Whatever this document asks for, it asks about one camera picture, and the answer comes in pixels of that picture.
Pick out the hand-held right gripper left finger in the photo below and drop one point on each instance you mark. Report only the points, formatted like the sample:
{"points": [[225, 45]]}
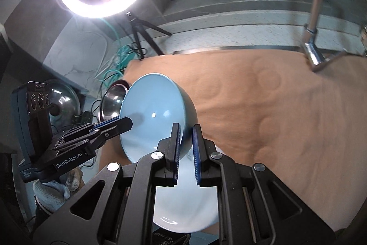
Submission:
{"points": [[177, 148]]}

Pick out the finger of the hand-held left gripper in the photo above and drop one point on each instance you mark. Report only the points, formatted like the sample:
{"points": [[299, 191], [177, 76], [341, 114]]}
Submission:
{"points": [[106, 122], [120, 125]]}

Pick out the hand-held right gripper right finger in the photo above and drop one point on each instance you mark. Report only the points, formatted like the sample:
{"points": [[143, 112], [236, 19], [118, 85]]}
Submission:
{"points": [[197, 154]]}

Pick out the light blue bowl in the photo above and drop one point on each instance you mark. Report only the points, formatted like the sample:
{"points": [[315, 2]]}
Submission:
{"points": [[152, 107]]}

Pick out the white plate grey leaf print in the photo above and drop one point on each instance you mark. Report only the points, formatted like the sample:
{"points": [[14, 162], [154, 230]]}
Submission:
{"points": [[186, 204]]}

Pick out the person's left hand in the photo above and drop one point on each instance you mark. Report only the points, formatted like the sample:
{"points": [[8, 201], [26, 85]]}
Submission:
{"points": [[54, 193]]}

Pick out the steel bowl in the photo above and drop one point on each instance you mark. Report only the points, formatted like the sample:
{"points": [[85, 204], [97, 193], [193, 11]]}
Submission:
{"points": [[111, 101]]}

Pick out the tan felt mat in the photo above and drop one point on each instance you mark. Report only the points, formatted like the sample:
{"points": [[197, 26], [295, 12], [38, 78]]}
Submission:
{"points": [[272, 118]]}

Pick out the black tripod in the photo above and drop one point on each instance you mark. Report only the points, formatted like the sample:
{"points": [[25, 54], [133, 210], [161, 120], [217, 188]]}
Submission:
{"points": [[137, 32]]}

